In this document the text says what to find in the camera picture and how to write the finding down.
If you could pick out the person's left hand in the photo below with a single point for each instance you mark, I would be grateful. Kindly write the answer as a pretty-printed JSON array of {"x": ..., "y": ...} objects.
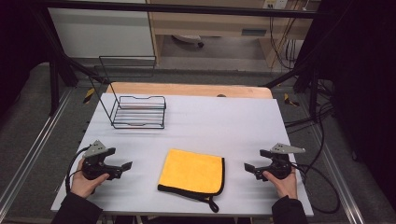
[{"x": 84, "y": 185}]

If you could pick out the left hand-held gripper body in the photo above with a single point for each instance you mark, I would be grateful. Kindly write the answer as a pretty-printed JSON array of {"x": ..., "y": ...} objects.
[{"x": 95, "y": 148}]

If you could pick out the person's right hand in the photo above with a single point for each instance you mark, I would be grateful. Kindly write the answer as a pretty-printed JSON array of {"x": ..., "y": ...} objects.
[{"x": 285, "y": 186}]

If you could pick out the wooden board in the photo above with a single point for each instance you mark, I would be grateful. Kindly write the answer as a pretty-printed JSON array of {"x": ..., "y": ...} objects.
[{"x": 186, "y": 90}]

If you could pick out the grey chair base with wheel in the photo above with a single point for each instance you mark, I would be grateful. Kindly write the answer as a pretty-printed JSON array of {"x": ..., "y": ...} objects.
[{"x": 188, "y": 39}]

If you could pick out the black metal frame bar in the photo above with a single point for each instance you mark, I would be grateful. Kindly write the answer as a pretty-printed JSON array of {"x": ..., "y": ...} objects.
[{"x": 186, "y": 8}]

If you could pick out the white cabinet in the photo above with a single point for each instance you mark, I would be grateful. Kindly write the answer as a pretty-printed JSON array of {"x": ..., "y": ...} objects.
[{"x": 99, "y": 34}]

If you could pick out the black metal frame strut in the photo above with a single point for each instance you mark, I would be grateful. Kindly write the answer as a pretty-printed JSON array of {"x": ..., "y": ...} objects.
[
  {"x": 313, "y": 84},
  {"x": 54, "y": 81}
]

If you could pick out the aluminium rail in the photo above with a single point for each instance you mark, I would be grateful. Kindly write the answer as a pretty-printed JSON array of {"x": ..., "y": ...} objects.
[
  {"x": 339, "y": 174},
  {"x": 34, "y": 149}
]

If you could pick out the white wall power outlet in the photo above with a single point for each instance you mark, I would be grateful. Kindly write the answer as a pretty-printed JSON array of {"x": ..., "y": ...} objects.
[{"x": 275, "y": 3}]

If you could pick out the black curtain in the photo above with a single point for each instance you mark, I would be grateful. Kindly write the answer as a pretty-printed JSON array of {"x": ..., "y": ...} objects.
[
  {"x": 364, "y": 77},
  {"x": 18, "y": 46}
]

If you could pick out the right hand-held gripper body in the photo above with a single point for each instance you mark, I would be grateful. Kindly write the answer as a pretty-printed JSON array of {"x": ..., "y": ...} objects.
[{"x": 281, "y": 161}]

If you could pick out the light wooden desk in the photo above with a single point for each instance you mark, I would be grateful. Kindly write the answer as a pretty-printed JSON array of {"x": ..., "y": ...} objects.
[{"x": 211, "y": 26}]

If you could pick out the yellow and black tape piece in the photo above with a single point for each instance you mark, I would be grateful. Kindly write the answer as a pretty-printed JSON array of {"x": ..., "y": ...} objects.
[
  {"x": 88, "y": 95},
  {"x": 291, "y": 101}
]

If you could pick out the yellow towel with black edge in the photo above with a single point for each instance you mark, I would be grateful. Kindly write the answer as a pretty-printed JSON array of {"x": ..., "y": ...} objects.
[{"x": 191, "y": 171}]

